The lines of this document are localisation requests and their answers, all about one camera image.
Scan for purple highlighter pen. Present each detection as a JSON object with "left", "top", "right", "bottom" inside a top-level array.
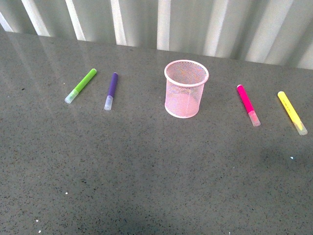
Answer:
[{"left": 104, "top": 72, "right": 118, "bottom": 110}]

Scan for pink highlighter pen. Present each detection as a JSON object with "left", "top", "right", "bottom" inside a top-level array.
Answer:
[{"left": 237, "top": 84, "right": 261, "bottom": 127}]

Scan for pink mesh pen cup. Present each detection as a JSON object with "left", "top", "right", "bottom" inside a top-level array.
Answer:
[{"left": 164, "top": 60, "right": 209, "bottom": 118}]

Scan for green highlighter pen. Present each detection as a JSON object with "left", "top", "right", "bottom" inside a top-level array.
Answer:
[{"left": 65, "top": 69, "right": 97, "bottom": 104}]

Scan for yellow highlighter pen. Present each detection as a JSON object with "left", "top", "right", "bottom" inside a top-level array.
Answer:
[{"left": 277, "top": 91, "right": 308, "bottom": 136}]

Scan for white pleated curtain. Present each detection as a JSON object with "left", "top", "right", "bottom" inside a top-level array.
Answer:
[{"left": 0, "top": 0, "right": 313, "bottom": 69}]

